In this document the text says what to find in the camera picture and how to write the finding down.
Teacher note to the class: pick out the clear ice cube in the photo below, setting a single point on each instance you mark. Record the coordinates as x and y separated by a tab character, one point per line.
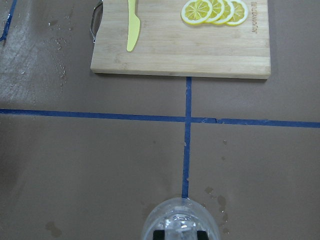
180	227

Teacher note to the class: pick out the clear wine glass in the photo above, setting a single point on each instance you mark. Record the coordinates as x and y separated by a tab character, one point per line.
204	220

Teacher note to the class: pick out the bamboo cutting board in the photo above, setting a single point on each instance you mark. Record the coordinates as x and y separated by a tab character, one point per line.
168	46

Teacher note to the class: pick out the yellow plastic knife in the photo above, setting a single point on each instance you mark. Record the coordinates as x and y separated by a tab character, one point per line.
134	25

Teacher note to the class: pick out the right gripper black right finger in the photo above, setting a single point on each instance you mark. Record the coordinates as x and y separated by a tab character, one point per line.
202	235

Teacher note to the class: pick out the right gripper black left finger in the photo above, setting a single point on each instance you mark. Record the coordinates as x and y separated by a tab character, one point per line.
158	235

